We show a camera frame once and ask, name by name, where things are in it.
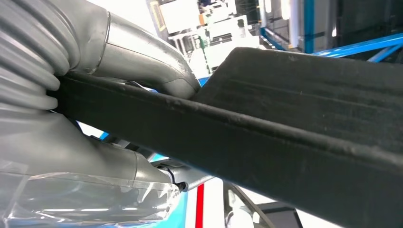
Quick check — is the white industrial machine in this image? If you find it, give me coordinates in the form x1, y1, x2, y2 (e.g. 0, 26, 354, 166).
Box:
146, 0, 262, 79

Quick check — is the blue metal shelf rack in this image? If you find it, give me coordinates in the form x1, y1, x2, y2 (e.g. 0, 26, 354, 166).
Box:
259, 0, 403, 64
97, 75, 210, 228

